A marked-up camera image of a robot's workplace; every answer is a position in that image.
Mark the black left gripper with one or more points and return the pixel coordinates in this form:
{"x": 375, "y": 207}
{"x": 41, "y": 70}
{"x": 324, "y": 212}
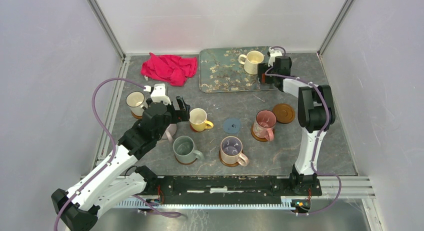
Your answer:
{"x": 181, "y": 115}

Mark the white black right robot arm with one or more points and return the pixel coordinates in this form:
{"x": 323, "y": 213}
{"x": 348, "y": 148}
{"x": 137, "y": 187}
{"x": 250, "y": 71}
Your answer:
{"x": 315, "y": 114}

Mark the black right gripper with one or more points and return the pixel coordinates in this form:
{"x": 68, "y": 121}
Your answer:
{"x": 262, "y": 68}

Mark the brown wooden coaster far left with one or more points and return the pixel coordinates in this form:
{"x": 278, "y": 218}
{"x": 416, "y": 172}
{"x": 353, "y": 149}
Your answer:
{"x": 135, "y": 116}

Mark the red round coaster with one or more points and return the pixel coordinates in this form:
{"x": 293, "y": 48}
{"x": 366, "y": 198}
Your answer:
{"x": 193, "y": 129}

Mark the white toothed cable rail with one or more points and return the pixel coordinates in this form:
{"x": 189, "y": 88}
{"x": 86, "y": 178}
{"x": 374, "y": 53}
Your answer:
{"x": 135, "y": 203}

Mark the cream yellow mug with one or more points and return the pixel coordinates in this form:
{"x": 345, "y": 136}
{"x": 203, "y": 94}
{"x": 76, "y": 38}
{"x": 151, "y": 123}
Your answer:
{"x": 250, "y": 61}

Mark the white mug black handle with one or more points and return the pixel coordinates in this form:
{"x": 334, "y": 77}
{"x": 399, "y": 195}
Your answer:
{"x": 136, "y": 101}

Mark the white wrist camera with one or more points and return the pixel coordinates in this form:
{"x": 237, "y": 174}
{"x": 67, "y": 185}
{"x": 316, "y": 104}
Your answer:
{"x": 273, "y": 53}
{"x": 159, "y": 94}

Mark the grey-green ceramic mug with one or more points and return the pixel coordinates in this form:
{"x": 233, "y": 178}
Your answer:
{"x": 185, "y": 149}

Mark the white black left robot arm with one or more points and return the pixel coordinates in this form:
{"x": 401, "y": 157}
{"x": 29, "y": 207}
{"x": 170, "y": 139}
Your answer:
{"x": 80, "y": 206}

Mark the lilac ceramic mug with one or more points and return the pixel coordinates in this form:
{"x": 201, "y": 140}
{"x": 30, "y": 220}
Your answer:
{"x": 169, "y": 132}

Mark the blue round coaster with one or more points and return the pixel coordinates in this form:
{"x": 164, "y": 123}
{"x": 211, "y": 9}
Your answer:
{"x": 231, "y": 125}

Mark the yellow ceramic mug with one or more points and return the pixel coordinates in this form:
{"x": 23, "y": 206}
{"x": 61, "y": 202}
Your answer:
{"x": 198, "y": 119}

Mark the glossy wooden ridged coaster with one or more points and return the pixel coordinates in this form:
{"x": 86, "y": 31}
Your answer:
{"x": 189, "y": 163}

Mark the beige pink tall mug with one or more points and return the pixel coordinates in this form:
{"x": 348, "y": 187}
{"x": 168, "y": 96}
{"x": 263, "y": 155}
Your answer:
{"x": 231, "y": 149}

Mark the small orange cup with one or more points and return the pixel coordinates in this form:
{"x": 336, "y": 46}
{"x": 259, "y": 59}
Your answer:
{"x": 263, "y": 78}

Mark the crumpled red cloth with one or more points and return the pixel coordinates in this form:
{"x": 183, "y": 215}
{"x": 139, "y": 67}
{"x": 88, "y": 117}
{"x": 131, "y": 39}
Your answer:
{"x": 172, "y": 69}

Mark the green floral serving tray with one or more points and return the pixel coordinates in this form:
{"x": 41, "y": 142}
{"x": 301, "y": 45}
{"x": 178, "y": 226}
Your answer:
{"x": 220, "y": 71}

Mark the pink floral patterned mug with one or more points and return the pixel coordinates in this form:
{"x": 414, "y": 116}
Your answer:
{"x": 264, "y": 125}

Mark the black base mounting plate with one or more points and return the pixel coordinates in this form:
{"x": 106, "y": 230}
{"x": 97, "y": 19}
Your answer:
{"x": 228, "y": 190}

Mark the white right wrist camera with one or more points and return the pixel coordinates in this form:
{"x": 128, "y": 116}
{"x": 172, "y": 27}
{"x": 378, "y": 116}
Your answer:
{"x": 273, "y": 53}

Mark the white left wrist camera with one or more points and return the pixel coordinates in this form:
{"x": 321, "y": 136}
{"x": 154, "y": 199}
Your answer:
{"x": 159, "y": 94}

